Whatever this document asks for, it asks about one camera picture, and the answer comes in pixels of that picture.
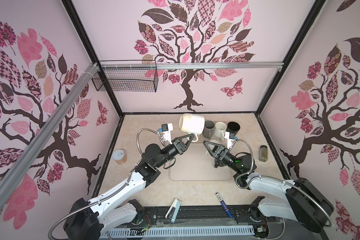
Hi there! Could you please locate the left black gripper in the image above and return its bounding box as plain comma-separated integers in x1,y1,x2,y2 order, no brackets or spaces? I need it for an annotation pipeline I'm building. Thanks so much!
155,133,194,169

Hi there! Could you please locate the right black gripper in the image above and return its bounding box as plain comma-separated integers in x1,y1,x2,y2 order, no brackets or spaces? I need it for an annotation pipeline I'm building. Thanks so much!
205,142,241,175

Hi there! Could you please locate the cream mug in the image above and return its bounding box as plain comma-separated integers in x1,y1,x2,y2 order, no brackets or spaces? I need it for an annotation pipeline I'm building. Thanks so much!
179,114,205,143

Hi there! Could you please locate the grey mug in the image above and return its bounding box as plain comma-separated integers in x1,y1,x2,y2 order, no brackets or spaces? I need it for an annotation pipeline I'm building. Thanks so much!
202,120,215,139

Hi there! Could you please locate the black mug white base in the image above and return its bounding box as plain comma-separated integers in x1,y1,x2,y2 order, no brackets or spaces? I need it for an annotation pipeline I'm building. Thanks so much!
227,122,241,136

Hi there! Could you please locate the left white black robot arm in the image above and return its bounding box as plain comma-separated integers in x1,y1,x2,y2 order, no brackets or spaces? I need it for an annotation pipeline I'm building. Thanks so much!
63,134,198,240

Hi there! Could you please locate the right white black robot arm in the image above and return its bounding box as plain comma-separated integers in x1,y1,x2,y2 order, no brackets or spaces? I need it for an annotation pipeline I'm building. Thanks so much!
203,141,334,233

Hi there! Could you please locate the translucent plastic tray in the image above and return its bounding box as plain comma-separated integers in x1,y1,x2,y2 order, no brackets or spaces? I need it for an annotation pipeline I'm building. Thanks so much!
169,143,232,182

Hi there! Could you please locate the glass spice jar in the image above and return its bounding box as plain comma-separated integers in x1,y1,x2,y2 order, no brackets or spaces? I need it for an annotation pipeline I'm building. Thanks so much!
259,145,269,163

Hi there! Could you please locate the blue marker pen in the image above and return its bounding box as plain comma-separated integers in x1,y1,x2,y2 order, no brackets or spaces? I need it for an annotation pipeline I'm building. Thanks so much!
215,193,233,218

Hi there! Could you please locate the orange tin can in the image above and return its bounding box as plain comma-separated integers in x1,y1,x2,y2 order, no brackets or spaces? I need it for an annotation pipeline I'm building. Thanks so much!
112,149,127,165

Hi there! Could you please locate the white stapler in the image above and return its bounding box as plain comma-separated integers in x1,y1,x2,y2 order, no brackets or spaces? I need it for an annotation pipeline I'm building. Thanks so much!
165,199,182,223

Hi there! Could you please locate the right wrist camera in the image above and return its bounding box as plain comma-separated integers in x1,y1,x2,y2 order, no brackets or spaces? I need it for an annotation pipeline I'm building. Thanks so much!
224,132,237,150

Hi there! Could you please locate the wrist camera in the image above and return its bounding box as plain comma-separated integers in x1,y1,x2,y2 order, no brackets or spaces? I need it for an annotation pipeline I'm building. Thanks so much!
224,132,237,150
158,123,173,146

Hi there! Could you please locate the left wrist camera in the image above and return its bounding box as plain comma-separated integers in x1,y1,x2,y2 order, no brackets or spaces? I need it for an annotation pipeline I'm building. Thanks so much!
158,123,173,146

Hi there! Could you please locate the black base frame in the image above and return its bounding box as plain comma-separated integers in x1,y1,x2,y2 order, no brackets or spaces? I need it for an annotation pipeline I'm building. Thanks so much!
68,203,329,240

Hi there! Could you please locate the black wire basket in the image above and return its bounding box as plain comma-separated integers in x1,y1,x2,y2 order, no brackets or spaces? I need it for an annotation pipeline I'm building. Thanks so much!
92,60,159,93

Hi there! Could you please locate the back aluminium rail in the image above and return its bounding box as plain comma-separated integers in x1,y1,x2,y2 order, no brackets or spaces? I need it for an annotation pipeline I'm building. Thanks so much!
101,61,284,70

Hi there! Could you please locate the aluminium rail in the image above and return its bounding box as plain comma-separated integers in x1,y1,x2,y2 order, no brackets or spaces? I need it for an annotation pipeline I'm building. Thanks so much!
101,61,284,70
0,63,100,210

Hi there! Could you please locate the white slotted cable duct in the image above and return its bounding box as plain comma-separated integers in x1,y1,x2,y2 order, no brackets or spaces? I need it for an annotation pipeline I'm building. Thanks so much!
101,226,255,240

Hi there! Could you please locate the left aluminium rail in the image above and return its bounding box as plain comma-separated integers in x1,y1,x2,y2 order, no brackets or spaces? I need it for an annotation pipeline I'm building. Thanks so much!
0,63,100,210

